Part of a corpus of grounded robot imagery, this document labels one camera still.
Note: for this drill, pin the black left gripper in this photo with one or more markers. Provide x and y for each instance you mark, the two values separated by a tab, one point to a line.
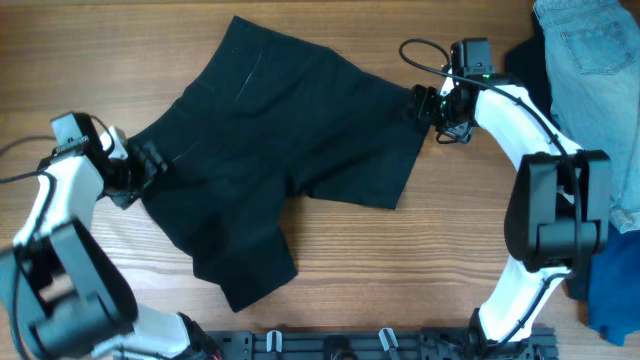
154	166

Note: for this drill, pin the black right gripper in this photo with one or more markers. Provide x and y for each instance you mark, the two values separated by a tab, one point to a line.
428	109

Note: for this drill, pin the black shorts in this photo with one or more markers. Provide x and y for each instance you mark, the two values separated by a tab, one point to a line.
272	117

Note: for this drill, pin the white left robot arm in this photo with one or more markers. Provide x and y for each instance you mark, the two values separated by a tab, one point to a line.
63	295

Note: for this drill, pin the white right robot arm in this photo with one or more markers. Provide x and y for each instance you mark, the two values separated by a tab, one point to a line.
557	215

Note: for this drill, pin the black garment under pile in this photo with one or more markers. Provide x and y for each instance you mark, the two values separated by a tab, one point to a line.
527	63

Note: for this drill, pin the light blue jeans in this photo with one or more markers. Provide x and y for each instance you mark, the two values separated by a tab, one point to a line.
592	63

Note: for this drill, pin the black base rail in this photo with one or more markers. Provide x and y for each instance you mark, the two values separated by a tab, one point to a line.
425	344

